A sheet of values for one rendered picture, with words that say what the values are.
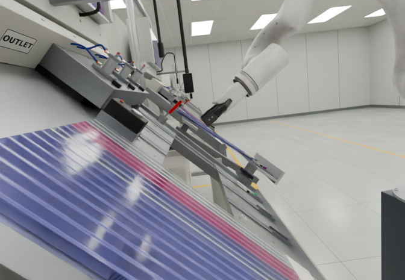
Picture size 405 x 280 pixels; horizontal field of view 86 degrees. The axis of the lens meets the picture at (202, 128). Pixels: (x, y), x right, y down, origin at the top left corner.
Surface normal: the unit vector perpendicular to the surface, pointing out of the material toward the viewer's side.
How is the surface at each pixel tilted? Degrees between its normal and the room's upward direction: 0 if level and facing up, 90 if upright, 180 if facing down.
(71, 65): 90
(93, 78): 90
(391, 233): 90
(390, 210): 90
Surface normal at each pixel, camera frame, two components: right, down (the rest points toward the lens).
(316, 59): 0.04, 0.13
